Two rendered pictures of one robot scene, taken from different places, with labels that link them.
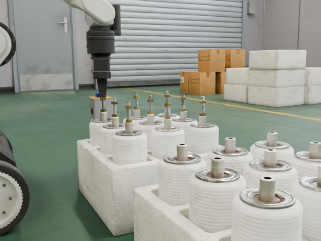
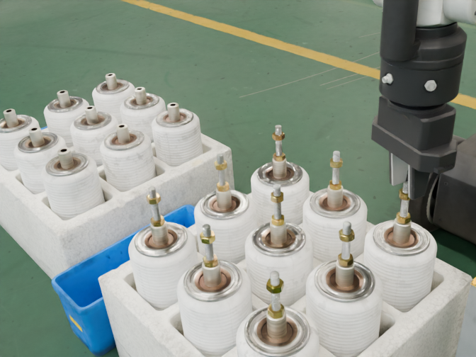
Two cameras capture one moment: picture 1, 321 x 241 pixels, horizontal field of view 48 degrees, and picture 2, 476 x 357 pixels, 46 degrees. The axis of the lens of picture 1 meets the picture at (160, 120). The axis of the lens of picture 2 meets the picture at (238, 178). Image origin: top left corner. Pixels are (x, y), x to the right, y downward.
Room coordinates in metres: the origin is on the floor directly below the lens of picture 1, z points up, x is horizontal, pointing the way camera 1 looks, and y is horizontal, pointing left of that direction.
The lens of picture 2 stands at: (1.71, -0.15, 0.75)
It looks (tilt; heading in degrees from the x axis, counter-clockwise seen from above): 33 degrees down; 167
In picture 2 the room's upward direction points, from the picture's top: 5 degrees counter-clockwise
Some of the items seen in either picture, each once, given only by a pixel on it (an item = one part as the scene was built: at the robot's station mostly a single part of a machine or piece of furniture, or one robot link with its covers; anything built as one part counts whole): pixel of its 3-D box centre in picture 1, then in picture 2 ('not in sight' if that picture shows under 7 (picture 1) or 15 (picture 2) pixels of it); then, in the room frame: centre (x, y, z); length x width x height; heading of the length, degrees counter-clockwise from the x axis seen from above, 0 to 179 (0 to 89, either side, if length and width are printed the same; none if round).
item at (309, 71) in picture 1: (305, 76); not in sight; (3.85, -1.56, 0.27); 0.39 x 0.39 x 0.18; 28
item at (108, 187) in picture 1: (151, 172); (281, 320); (1.12, 0.03, 0.09); 0.39 x 0.39 x 0.18; 26
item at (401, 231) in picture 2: (103, 116); (401, 230); (1.17, 0.19, 0.26); 0.02 x 0.02 x 0.03
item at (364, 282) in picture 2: (136, 117); (344, 280); (1.22, 0.08, 0.25); 0.08 x 0.08 x 0.01
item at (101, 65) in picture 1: (101, 59); (414, 105); (1.17, 0.19, 0.45); 0.13 x 0.10 x 0.12; 10
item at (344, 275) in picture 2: (136, 114); (344, 273); (1.22, 0.08, 0.26); 0.02 x 0.02 x 0.03
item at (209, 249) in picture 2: (183, 104); (209, 249); (1.17, -0.08, 0.30); 0.01 x 0.01 x 0.08
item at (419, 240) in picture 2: (103, 120); (401, 238); (1.17, 0.19, 0.25); 0.08 x 0.08 x 0.01
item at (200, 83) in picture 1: (201, 82); not in sight; (4.90, -0.57, 0.15); 0.30 x 0.24 x 0.30; 25
